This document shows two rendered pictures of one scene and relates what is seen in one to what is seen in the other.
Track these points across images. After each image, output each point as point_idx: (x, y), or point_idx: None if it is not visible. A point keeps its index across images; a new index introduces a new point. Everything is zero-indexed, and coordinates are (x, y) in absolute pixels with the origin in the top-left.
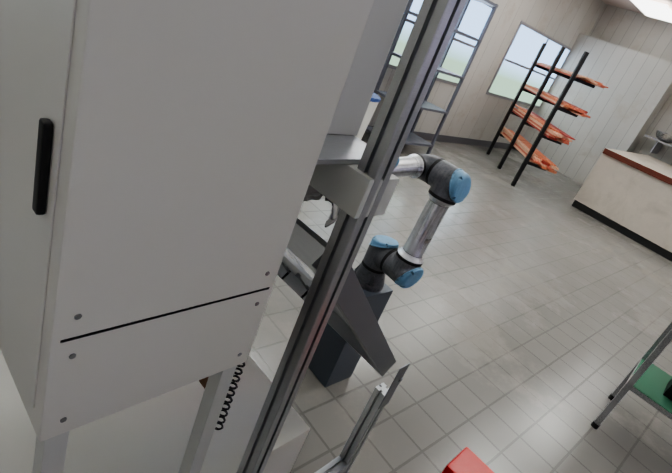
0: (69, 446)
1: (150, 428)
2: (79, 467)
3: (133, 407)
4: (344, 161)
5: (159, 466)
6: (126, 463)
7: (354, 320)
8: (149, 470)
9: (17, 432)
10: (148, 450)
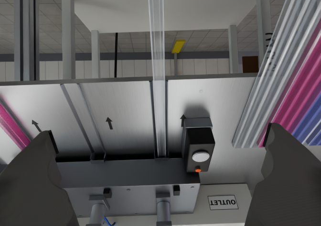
0: (193, 15)
1: None
2: (207, 14)
3: None
4: None
5: None
6: (221, 3)
7: None
8: None
9: (173, 24)
10: None
